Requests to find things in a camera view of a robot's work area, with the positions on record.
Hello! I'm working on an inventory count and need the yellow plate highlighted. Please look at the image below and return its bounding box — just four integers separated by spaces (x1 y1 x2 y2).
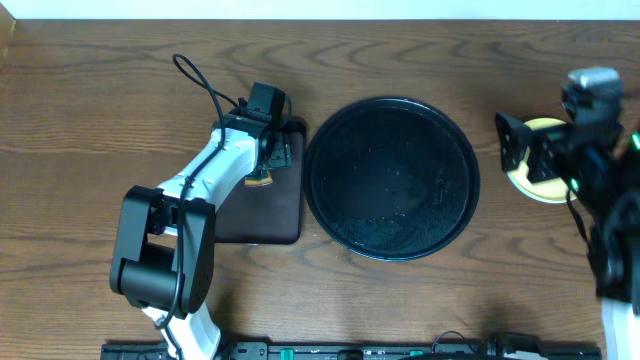
505 118 568 204

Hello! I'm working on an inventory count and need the yellow green scrub sponge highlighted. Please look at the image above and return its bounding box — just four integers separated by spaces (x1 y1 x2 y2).
244 170 273 187

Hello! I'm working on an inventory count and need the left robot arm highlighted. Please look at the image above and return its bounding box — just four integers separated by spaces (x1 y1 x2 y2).
109 82 293 359

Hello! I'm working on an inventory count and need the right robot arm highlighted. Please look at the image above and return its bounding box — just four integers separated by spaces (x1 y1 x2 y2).
495 91 639 359

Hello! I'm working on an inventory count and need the black rectangular water tray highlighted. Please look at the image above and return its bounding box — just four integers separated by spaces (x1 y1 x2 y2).
215 116 307 245

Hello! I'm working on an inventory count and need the black round serving tray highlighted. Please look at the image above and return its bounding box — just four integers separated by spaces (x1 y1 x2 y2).
303 97 481 261

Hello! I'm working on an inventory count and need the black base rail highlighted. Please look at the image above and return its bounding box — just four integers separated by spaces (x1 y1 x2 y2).
99 332 601 360

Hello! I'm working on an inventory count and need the left black cable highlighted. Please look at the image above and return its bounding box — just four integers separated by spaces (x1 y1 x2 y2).
154 52 241 360

